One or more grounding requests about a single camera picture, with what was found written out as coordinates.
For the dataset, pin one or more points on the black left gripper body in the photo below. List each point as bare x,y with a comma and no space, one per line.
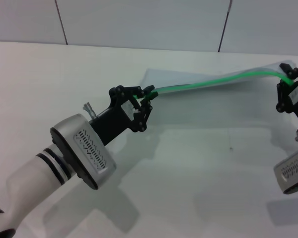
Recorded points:
114,119

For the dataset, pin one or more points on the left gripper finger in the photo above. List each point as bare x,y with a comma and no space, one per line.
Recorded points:
131,90
145,114

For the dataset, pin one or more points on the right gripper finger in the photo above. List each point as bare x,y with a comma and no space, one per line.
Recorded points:
291,72
284,99

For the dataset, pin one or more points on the clear green-zip document bag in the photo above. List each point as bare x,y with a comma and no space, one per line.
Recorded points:
213,81

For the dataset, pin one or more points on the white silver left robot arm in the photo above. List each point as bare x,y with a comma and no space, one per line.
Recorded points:
32,178

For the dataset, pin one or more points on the metal plug on left gripper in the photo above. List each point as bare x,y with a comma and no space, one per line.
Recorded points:
89,109

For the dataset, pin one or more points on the silver vented left wrist camera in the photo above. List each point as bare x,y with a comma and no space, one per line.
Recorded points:
89,148

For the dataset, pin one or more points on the silver vented wrist camera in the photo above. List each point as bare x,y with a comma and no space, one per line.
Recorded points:
293,171
89,148

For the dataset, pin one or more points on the silver vented right wrist camera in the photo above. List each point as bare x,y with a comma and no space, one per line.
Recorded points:
293,171

